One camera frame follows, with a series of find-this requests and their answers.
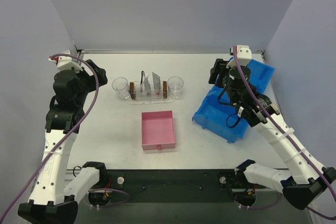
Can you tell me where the clear plastic cup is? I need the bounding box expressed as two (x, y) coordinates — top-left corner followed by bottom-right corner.
(167, 76), (184, 98)
(112, 77), (130, 100)

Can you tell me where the brown wooden holder block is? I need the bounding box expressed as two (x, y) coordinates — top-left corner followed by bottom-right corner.
(163, 81), (168, 99)
(129, 82), (136, 100)

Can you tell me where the black toothbrush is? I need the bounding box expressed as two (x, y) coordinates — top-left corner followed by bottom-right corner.
(140, 70), (145, 92)

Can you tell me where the black-capped toothpaste tube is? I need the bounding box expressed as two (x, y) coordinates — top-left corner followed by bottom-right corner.
(143, 75), (151, 95)

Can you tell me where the red-capped toothpaste tube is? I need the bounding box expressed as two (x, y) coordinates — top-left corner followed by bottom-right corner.
(152, 72), (161, 95)

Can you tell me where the white toothbrush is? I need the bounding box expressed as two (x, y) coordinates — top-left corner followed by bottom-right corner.
(140, 86), (148, 97)

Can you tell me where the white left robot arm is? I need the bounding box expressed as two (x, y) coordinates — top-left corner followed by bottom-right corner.
(18, 55), (108, 223)

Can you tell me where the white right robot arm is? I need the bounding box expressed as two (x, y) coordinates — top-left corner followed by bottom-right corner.
(208, 59), (335, 210)

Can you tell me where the clear textured glass tray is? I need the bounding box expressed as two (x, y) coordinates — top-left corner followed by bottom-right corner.
(125, 81), (177, 105)

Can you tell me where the blue plastic bin organizer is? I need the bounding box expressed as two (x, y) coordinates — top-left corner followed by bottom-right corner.
(192, 59), (275, 143)

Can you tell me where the pink plastic drawer box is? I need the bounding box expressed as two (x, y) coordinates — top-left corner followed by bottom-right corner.
(141, 111), (176, 151)

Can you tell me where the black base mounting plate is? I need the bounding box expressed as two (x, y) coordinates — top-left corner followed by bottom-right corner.
(76, 168), (267, 204)

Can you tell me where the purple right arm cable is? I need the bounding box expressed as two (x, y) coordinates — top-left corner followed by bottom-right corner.
(232, 45), (336, 221)

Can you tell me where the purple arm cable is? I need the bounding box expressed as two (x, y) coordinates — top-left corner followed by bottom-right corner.
(232, 45), (336, 221)
(0, 54), (131, 221)

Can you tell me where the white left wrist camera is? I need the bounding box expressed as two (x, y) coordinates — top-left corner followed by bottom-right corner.
(48, 56), (82, 73)

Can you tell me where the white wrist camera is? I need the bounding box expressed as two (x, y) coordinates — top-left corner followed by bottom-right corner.
(48, 56), (82, 73)
(227, 45), (252, 68)

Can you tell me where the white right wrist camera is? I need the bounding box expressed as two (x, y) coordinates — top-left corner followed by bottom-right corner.
(227, 45), (252, 68)

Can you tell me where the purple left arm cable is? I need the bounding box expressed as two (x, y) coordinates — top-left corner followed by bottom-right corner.
(0, 54), (131, 221)

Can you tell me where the aluminium frame rail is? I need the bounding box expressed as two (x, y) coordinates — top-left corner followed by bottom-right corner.
(31, 167), (314, 193)

